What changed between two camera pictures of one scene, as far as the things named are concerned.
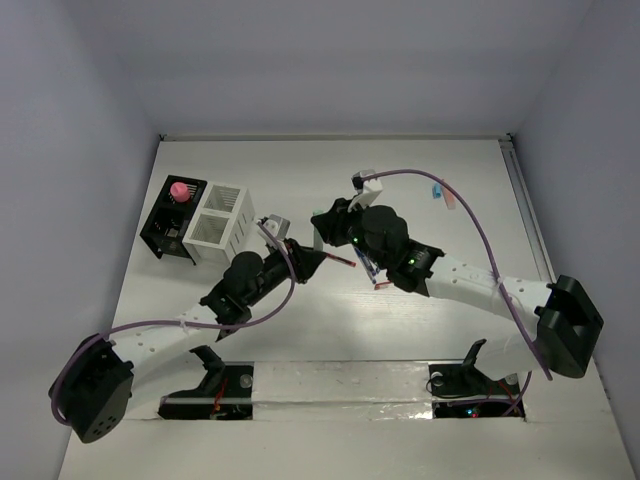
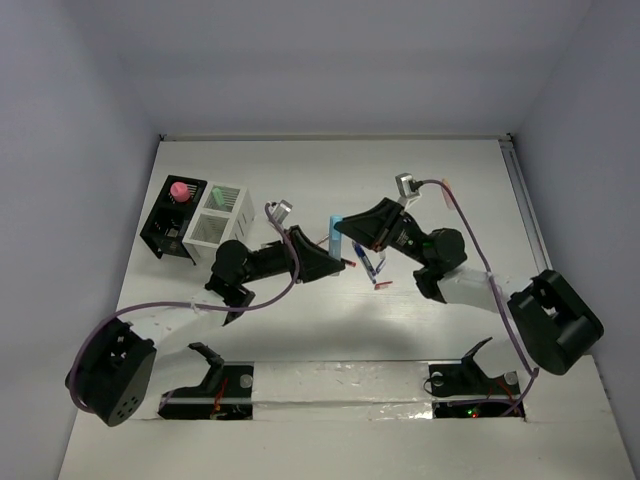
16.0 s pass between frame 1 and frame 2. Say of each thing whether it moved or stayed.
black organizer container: stayed
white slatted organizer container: stayed
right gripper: moved
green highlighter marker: moved
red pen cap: stayed
